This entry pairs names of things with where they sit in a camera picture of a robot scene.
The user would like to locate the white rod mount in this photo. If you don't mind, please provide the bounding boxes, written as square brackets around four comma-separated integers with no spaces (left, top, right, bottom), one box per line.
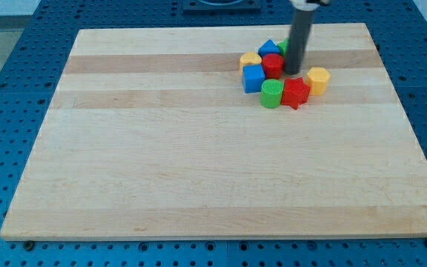
[290,0,331,11]

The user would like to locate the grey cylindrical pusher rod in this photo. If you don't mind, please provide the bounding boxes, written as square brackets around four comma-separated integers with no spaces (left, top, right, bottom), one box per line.
[284,8,316,75]

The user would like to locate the blue triangle block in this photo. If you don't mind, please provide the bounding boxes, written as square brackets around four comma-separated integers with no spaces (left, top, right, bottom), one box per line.
[258,39,280,57]

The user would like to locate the red circle block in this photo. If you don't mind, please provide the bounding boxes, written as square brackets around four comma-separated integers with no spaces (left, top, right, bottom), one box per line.
[262,53,284,79]

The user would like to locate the green block behind rod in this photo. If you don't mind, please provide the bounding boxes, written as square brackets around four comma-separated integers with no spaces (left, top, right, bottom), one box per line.
[277,38,289,57]

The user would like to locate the yellow hexagon block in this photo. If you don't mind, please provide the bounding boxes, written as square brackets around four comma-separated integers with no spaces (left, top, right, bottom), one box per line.
[305,67,331,96]

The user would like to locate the yellow heart block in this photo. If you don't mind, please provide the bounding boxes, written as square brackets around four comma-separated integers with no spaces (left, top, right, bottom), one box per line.
[239,52,262,75]

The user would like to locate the red star block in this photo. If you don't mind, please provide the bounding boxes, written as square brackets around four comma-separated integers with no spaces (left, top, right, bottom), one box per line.
[280,77,311,110]

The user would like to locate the blue cube block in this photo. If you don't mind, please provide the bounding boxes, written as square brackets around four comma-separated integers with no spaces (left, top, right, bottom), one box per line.
[242,65,265,93]

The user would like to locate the green cylinder block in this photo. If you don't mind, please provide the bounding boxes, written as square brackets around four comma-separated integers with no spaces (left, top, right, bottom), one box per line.
[260,79,284,108]

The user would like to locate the light wooden board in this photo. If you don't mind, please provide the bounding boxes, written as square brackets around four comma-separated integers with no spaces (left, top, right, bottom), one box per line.
[0,23,427,241]

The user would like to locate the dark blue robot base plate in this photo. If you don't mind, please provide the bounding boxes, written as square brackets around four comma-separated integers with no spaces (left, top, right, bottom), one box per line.
[180,0,262,14]

